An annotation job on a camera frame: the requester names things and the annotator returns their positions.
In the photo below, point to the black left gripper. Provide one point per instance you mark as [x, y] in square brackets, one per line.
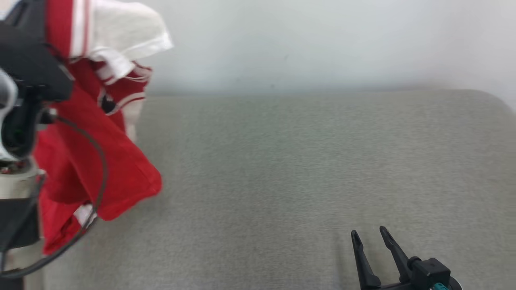
[20, 129]

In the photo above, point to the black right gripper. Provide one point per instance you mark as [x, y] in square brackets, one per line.
[403, 287]

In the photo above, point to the red Bulls basketball jersey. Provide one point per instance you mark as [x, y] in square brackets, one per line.
[80, 141]

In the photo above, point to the grey fabric sofa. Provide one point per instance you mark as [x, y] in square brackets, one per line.
[282, 181]

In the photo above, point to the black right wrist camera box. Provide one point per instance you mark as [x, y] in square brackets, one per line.
[429, 272]

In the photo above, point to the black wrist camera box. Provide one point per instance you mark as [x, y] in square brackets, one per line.
[28, 52]
[429, 272]

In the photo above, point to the teal right camera connector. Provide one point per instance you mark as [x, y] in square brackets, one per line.
[439, 286]

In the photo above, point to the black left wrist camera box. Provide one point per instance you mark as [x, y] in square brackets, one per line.
[28, 52]

